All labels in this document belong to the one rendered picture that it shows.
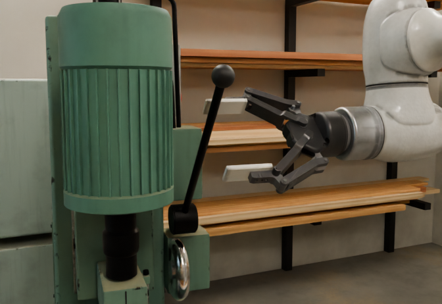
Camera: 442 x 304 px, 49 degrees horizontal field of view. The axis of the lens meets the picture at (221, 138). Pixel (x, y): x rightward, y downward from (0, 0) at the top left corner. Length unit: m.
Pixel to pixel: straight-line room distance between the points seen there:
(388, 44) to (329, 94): 2.99
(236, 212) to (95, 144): 2.32
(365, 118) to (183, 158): 0.39
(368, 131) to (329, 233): 3.23
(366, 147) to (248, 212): 2.25
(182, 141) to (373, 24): 0.43
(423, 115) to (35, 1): 2.58
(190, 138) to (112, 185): 0.31
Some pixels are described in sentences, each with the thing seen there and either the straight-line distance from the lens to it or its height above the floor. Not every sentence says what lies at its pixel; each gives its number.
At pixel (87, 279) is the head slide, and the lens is 0.94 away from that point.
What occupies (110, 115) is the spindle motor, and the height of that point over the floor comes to 1.35.
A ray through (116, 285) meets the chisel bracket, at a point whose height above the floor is 1.07.
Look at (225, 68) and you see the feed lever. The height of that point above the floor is 1.41.
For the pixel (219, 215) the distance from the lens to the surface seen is 2.94.
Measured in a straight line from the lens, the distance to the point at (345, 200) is 3.42.
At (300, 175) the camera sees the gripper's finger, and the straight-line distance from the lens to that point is 0.71.
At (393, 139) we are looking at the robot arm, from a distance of 0.83.
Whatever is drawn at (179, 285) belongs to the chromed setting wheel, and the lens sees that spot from 0.96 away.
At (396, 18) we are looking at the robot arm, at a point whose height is 1.49.
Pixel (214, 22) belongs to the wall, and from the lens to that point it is 3.36.
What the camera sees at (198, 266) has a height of 1.01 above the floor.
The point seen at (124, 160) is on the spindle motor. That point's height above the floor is 1.28.
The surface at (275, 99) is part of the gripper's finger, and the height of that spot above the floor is 1.36.
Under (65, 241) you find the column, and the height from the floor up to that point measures 1.08.
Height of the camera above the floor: 1.39
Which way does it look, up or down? 6 degrees down
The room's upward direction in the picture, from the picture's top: straight up
